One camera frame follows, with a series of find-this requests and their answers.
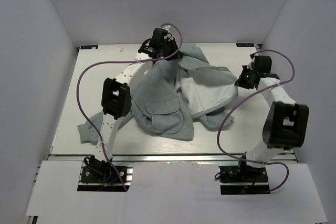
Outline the blue table sticker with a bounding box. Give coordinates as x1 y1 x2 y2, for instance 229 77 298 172
80 45 98 50
236 42 255 47

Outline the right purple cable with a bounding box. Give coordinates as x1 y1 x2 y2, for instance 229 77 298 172
216 49 295 193

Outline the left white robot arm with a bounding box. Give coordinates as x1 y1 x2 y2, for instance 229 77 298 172
92 23 183 163

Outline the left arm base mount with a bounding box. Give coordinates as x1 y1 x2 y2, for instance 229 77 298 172
77 156 131 192

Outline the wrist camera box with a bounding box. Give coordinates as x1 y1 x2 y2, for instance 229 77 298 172
242 52 260 71
161 24 173 38

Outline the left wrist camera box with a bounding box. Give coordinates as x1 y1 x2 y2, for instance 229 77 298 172
161 24 173 38

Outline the left blue table sticker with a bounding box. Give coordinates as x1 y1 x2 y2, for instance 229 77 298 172
80 45 98 50

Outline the grey zip-up jacket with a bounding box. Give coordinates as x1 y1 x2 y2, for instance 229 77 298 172
78 44 238 144

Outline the right blue table sticker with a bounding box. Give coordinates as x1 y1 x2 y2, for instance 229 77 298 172
236 42 255 47

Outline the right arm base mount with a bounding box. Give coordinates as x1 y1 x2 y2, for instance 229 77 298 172
214 161 270 195

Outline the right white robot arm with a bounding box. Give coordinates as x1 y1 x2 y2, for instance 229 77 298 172
236 55 309 182

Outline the purple cable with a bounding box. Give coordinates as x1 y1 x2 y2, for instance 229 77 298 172
77 23 184 192
216 49 295 193

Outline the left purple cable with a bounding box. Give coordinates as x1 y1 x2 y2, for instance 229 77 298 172
77 23 184 192

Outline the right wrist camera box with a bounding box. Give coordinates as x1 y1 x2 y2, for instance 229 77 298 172
242 52 260 71

